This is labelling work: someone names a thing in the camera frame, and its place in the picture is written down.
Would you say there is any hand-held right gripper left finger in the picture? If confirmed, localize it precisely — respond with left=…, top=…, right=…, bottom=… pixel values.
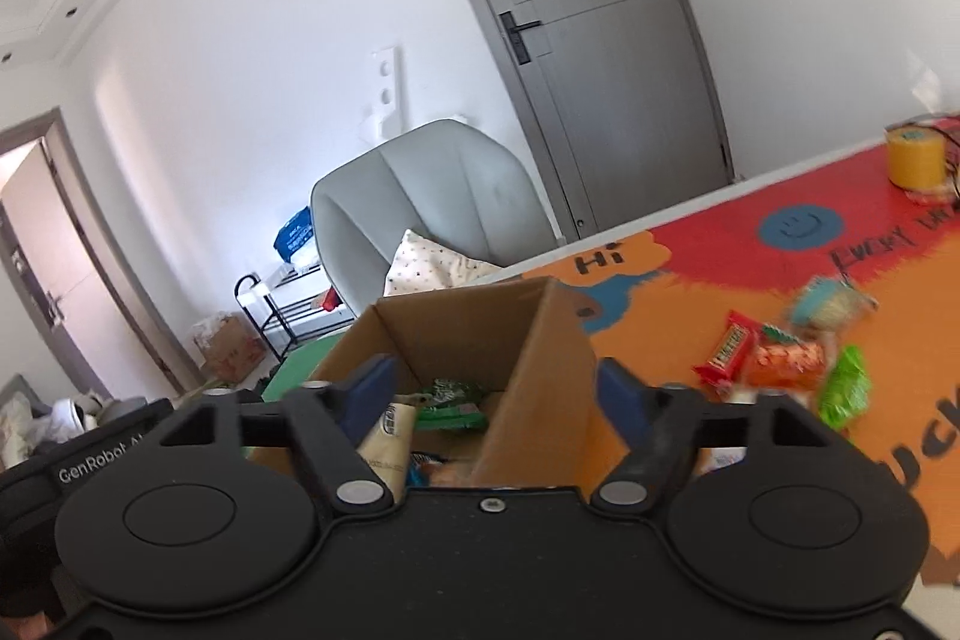
left=157, top=353, right=398, bottom=517

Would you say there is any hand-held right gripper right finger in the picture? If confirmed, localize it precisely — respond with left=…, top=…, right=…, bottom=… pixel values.
left=592, top=356, right=833, bottom=521

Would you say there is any dark green snack packet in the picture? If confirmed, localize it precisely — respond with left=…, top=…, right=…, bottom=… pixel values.
left=411, top=379, right=487, bottom=431

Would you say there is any white striped snack packet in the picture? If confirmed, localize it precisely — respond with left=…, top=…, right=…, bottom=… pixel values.
left=701, top=447, right=751, bottom=472

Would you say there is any red candy packet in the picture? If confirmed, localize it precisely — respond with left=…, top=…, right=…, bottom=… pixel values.
left=691, top=308, right=752, bottom=395

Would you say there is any small orange snack packet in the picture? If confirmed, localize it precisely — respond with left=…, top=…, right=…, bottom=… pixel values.
left=742, top=321, right=826, bottom=395

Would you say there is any bright green snack packet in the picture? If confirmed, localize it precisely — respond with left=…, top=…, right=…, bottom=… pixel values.
left=816, top=344, right=872, bottom=431

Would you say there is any light blue round snack packet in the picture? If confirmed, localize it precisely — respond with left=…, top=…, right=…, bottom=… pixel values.
left=787, top=276, right=878, bottom=332

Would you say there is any black metal shoe rack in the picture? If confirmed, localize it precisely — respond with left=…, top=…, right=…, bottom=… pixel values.
left=234, top=261, right=357, bottom=360

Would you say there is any colourful cartoon table mat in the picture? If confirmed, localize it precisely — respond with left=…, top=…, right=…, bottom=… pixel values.
left=262, top=115, right=960, bottom=588

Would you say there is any brown cardboard box with contents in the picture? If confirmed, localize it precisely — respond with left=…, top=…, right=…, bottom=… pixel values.
left=191, top=312, right=267, bottom=384

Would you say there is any white dotted cushion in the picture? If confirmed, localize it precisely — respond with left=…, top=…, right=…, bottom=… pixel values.
left=384, top=227, right=505, bottom=298

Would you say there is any blue plastic bag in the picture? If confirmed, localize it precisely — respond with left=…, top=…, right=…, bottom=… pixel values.
left=274, top=206, right=314, bottom=259

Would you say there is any beige room door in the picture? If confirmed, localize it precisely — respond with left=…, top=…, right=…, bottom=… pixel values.
left=0, top=107, right=203, bottom=401

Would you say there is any grey upholstered chair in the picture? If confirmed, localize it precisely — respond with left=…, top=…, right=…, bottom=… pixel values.
left=310, top=119, right=560, bottom=319

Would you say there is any white foam board with holes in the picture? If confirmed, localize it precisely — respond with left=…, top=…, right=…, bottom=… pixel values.
left=358, top=42, right=404, bottom=140

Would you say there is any grey door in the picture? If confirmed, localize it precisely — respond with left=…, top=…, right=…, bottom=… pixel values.
left=409, top=0, right=736, bottom=244

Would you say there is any yellow tape roll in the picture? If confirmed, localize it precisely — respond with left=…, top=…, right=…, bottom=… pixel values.
left=885, top=121, right=947, bottom=191

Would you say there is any black door handle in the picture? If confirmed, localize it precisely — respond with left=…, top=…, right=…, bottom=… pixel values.
left=499, top=10, right=542, bottom=65

